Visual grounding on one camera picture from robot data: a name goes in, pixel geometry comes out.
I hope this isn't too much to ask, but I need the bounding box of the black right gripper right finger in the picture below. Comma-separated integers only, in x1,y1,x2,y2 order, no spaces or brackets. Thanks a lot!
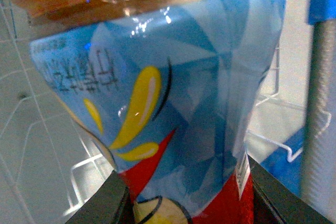
248,157,331,224

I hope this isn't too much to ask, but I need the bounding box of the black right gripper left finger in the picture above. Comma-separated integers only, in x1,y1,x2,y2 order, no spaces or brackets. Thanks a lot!
67,172,135,224

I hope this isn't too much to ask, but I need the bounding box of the white wire freezer basket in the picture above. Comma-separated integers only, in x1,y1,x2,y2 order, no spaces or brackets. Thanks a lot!
0,0,332,224

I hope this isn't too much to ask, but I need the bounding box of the iced tea drink bottle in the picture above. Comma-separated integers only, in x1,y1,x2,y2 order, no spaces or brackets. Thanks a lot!
11,0,286,223

